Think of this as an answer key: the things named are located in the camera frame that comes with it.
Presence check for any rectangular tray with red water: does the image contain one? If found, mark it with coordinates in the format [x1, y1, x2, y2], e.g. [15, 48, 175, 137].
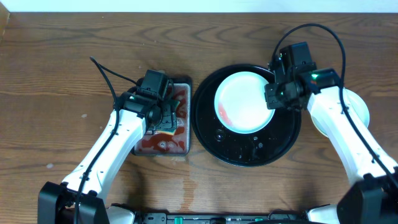
[131, 76, 192, 156]

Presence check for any mint plate with loop stain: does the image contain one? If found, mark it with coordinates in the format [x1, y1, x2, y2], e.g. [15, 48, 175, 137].
[214, 72, 275, 134]

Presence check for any round black tray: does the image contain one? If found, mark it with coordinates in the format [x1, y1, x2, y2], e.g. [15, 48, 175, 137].
[190, 64, 302, 167]

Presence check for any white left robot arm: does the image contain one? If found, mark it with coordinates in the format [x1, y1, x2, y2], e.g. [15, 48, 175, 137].
[37, 92, 181, 223]

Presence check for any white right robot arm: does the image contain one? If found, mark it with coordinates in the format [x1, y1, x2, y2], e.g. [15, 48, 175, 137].
[265, 68, 397, 223]

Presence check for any yellow plate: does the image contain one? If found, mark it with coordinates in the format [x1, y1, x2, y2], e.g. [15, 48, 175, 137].
[311, 116, 328, 138]

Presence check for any green and yellow sponge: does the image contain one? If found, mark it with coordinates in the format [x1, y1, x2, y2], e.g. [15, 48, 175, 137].
[155, 99, 181, 136]

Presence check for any mint plate with zigzag stain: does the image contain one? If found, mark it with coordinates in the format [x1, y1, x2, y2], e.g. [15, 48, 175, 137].
[310, 88, 371, 138]

